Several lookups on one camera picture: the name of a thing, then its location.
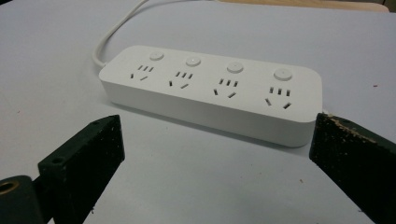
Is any white power cable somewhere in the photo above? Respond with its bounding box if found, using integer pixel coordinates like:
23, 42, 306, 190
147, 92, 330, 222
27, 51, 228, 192
92, 0, 149, 69

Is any white power strip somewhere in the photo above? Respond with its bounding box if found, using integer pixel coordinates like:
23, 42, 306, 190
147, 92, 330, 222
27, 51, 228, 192
98, 45, 324, 148

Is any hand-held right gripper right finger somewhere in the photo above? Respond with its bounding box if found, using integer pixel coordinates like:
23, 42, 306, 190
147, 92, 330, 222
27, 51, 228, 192
308, 112, 396, 224

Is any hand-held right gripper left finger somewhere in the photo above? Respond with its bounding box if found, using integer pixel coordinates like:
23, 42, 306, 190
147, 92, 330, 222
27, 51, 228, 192
37, 114, 126, 224

